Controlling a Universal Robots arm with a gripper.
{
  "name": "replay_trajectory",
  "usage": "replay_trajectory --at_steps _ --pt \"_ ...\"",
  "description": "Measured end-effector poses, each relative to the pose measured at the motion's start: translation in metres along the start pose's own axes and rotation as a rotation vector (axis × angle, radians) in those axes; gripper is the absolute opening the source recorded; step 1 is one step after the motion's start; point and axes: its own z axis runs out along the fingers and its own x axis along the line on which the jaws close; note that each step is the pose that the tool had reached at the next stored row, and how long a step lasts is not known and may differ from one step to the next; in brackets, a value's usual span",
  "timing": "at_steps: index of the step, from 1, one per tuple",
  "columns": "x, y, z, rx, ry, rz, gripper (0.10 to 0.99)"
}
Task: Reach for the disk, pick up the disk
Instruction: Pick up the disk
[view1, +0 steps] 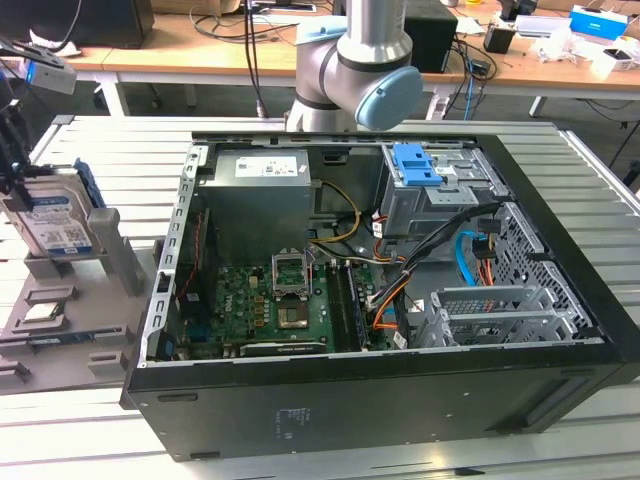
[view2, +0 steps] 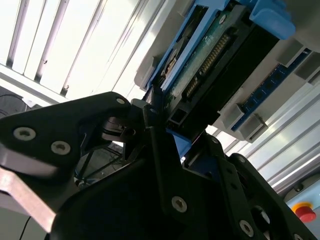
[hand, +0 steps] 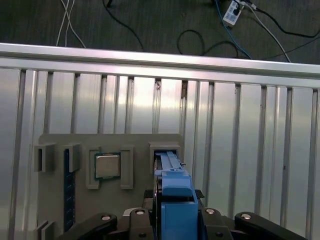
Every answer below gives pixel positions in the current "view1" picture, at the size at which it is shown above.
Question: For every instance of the white flat box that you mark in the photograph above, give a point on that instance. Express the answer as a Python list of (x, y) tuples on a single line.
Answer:
[(540, 26)]

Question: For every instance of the black speaker box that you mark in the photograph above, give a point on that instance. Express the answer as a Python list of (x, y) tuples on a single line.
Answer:
[(435, 40)]

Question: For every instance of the small white box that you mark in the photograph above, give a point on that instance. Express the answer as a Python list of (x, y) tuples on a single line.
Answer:
[(612, 62)]

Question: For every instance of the installed RAM stick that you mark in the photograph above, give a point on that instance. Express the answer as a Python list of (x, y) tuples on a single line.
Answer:
[(359, 310)]

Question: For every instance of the green motherboard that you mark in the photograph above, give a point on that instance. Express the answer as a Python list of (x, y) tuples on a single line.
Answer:
[(240, 310)]

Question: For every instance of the grey metal drive cage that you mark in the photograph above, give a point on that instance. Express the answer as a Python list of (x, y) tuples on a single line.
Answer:
[(415, 210)]

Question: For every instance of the blue disk carrier latch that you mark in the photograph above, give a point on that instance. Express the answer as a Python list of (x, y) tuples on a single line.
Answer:
[(410, 167)]

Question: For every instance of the grey power supply unit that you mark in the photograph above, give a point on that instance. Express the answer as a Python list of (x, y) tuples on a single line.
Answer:
[(260, 200)]

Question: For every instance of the black computer tower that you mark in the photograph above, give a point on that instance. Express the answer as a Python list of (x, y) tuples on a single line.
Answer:
[(100, 20)]

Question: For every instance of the black PC case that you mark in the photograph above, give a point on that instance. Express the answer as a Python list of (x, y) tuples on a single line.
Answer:
[(350, 410)]

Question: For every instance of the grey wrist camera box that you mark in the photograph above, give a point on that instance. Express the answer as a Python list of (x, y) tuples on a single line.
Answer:
[(52, 77)]

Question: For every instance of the silver disk bay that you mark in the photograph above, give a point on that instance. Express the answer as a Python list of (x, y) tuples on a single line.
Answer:
[(500, 320)]

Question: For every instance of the CPU socket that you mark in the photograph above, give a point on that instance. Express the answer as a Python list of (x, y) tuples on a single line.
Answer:
[(295, 314)]

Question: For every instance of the hard disk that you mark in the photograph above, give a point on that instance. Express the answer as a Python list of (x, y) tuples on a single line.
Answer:
[(55, 225)]

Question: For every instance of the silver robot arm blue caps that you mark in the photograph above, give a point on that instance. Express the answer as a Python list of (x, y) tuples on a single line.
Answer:
[(375, 30)]

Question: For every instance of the blue cardboard box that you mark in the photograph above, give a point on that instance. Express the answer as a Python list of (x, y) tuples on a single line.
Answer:
[(597, 22)]

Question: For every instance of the blue RAM stick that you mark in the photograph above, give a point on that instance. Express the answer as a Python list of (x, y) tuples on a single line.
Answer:
[(62, 340)]

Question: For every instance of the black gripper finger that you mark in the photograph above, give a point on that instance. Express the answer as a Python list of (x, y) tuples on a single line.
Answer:
[(22, 192)]

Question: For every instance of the crumpled white paper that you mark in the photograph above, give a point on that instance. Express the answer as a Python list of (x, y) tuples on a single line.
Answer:
[(67, 49)]

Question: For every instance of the black graphics card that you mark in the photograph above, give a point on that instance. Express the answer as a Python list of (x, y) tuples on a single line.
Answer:
[(280, 348)]

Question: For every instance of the silver CPU chip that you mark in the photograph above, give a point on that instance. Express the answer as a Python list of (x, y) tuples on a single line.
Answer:
[(44, 312)]

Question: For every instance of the wooden desk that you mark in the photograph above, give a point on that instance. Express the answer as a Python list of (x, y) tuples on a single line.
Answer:
[(225, 55)]

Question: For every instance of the grey parts rack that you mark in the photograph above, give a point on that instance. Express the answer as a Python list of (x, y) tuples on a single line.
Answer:
[(65, 360)]

